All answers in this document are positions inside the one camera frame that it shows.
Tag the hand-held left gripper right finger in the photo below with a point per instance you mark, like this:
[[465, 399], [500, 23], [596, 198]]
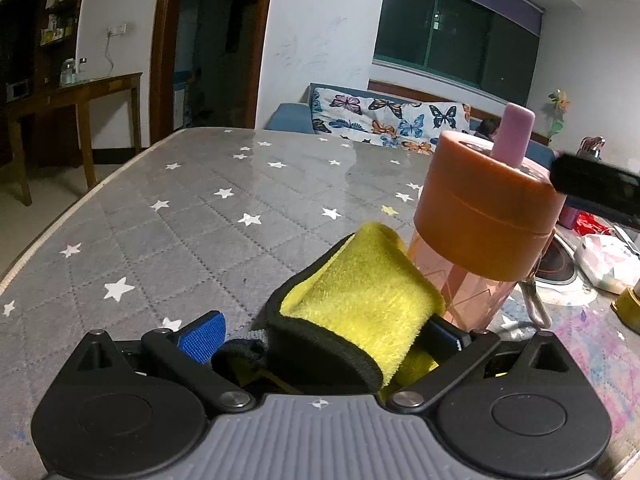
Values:
[[450, 337]]

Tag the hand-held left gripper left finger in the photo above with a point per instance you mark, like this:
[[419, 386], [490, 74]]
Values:
[[202, 336]]

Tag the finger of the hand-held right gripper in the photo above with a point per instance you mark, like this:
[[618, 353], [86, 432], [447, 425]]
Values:
[[595, 185]]

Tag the purple silicone straw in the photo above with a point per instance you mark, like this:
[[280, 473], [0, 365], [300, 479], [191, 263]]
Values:
[[515, 125]]

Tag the yellow microfibre cloth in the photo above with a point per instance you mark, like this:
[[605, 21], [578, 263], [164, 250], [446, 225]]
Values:
[[350, 285]]

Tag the pink tumbler cup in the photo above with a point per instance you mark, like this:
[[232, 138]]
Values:
[[480, 210]]

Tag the pink plastic bag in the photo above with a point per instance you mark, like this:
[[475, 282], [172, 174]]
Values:
[[605, 260]]

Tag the black round induction cooktop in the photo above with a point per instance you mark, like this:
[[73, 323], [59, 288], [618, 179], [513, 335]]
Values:
[[555, 265]]

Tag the artificial flower decoration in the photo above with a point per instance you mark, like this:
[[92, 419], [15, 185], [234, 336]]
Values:
[[560, 102]]

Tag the induction cooker plate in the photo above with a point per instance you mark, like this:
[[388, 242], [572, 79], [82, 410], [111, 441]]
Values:
[[570, 295]]

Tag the grey star tablecloth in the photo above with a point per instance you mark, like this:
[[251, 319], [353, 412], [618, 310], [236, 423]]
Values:
[[175, 220]]

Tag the dark yellow object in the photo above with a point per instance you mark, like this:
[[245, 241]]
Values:
[[629, 307]]

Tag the pastel patterned table mat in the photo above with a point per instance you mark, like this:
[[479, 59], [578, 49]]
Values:
[[590, 360]]

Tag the dark green window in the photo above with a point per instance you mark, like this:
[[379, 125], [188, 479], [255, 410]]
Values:
[[450, 35]]

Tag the butterfly print blanket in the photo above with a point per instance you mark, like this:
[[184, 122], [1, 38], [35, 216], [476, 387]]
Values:
[[390, 115]]

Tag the blue sofa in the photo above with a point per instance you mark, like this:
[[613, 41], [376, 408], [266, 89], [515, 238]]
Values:
[[285, 117]]

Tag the wooden side table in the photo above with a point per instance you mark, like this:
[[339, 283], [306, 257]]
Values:
[[90, 86]]

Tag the glass jar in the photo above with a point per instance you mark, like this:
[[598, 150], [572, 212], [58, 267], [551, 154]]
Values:
[[67, 72]]

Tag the small white appliance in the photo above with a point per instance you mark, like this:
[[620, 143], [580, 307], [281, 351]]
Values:
[[17, 90]]

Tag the dark wooden shelf unit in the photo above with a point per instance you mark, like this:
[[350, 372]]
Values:
[[55, 10]]

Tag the brown wooden door frame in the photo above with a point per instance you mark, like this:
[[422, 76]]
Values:
[[162, 60]]

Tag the white wall socket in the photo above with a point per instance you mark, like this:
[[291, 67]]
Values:
[[116, 30]]

